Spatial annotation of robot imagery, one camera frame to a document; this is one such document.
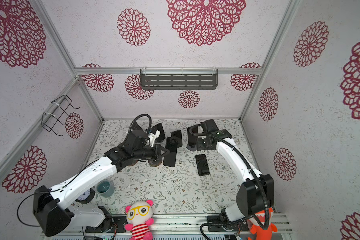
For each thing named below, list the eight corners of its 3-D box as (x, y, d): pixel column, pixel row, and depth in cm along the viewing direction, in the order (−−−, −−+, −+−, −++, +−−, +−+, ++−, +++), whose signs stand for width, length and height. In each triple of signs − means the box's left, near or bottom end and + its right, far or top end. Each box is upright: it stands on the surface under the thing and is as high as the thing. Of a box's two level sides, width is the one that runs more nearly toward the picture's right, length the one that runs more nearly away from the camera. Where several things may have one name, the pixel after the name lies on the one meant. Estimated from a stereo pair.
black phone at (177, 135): (173, 149, 105) (172, 136, 93) (172, 144, 108) (171, 130, 96) (181, 148, 106) (182, 135, 94) (180, 143, 109) (180, 129, 97)
